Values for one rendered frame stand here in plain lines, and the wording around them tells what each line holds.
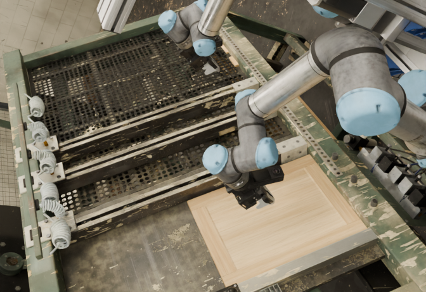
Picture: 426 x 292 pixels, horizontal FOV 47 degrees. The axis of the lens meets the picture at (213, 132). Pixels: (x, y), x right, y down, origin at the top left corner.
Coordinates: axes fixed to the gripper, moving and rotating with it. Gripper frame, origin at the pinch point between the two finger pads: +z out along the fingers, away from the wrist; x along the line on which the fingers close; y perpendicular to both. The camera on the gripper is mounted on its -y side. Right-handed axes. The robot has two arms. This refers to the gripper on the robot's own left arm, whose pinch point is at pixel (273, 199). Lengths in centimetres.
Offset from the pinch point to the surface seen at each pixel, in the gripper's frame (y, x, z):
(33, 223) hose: 74, -26, -26
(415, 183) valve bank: -41, -2, 49
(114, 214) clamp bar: 61, -33, 2
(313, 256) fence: 2.7, 10.0, 30.2
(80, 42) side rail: 68, -172, 16
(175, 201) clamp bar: 41, -34, 17
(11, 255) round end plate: 124, -53, 10
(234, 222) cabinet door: 23.5, -15.7, 25.2
